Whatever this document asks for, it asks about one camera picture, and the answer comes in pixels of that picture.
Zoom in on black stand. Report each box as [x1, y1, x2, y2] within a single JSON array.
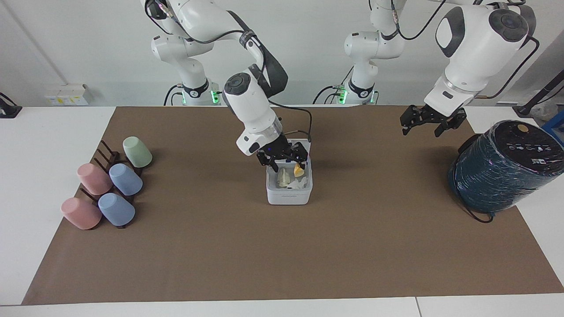
[[0, 92, 23, 119], [512, 70, 564, 118]]

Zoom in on black cable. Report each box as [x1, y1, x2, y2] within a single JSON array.
[[456, 132, 495, 224], [268, 100, 313, 143], [477, 37, 541, 100], [163, 84, 185, 107], [313, 65, 354, 105]]

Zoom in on blue box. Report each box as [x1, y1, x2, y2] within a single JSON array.
[[541, 110, 564, 147]]

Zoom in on white plastic box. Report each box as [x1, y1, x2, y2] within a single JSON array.
[[266, 139, 314, 206]]

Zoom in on white wall socket box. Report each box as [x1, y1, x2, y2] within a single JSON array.
[[44, 83, 92, 107]]

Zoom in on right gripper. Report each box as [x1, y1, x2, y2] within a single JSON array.
[[257, 136, 309, 173]]

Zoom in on pink cup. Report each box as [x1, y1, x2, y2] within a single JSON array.
[[77, 163, 113, 196], [60, 197, 103, 230]]

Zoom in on dark brown cup rack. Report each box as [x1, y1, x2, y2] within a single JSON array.
[[79, 140, 144, 230]]

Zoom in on blue cup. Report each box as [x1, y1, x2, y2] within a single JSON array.
[[97, 192, 136, 227], [108, 163, 144, 196]]

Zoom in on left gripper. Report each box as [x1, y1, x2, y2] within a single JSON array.
[[400, 104, 467, 138]]

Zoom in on green cup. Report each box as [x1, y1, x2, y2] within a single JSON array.
[[122, 136, 153, 169]]

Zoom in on dark blue wrapped appliance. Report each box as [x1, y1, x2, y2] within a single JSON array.
[[448, 120, 564, 214]]

